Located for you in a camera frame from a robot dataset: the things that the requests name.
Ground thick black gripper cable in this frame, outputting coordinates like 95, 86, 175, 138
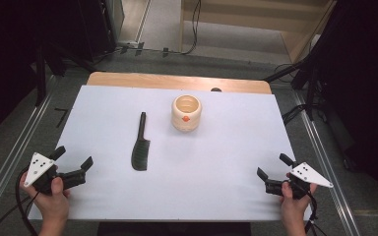
15, 166, 41, 236

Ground person's left hand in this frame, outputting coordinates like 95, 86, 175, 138
19, 176, 71, 223

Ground metal floor rail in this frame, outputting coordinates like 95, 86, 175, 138
0, 75, 60, 227
291, 89, 363, 236

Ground white table mat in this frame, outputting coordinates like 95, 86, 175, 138
28, 85, 313, 222

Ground black floor cables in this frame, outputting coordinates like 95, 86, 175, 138
274, 62, 309, 126

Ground black cabinet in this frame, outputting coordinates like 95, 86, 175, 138
77, 0, 117, 63

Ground dark chair seat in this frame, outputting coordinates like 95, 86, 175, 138
97, 221, 252, 236

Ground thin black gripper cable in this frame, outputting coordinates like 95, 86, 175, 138
0, 191, 40, 236

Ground white power strip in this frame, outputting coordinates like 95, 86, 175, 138
117, 39, 140, 47

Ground hanging black cable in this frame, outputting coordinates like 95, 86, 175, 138
179, 0, 202, 56

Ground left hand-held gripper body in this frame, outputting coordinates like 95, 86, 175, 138
24, 152, 87, 197

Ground person's right hand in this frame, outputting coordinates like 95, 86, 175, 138
279, 180, 319, 226

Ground black metal stand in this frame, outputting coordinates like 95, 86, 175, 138
264, 53, 321, 122
33, 40, 96, 107

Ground light wooden shelf unit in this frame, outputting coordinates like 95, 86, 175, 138
179, 0, 338, 64

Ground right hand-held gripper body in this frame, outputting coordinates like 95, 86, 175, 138
264, 161, 335, 201

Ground cream ribbed cup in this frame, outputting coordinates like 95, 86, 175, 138
170, 94, 203, 133

